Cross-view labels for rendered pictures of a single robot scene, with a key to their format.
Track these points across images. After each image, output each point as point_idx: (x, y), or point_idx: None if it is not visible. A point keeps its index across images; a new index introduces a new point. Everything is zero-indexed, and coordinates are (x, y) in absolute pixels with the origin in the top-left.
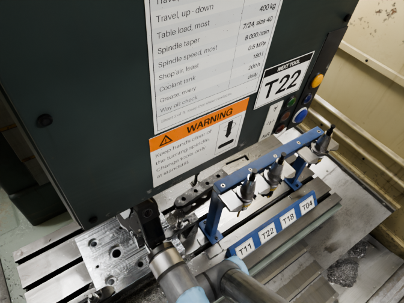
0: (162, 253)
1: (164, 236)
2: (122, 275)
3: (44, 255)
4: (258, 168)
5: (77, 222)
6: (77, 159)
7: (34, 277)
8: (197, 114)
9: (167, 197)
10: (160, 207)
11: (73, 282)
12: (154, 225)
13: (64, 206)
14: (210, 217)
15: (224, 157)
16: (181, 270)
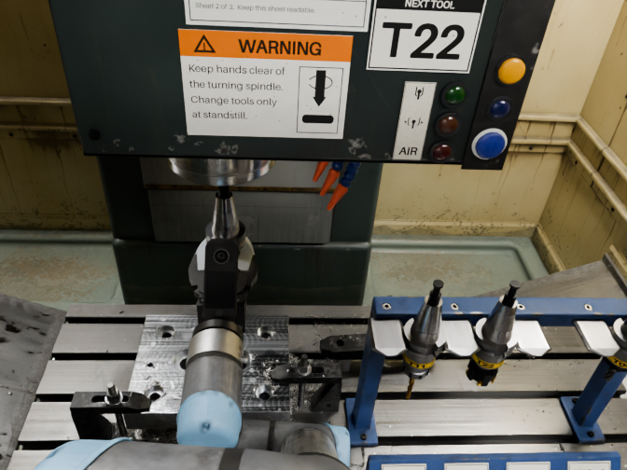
0: (214, 329)
1: (233, 313)
2: (174, 394)
3: (103, 327)
4: (472, 310)
5: (78, 131)
6: (82, 6)
7: (73, 347)
8: (255, 22)
9: (320, 337)
10: (299, 345)
11: (112, 380)
12: (224, 283)
13: (177, 299)
14: (360, 381)
15: (320, 153)
16: (224, 365)
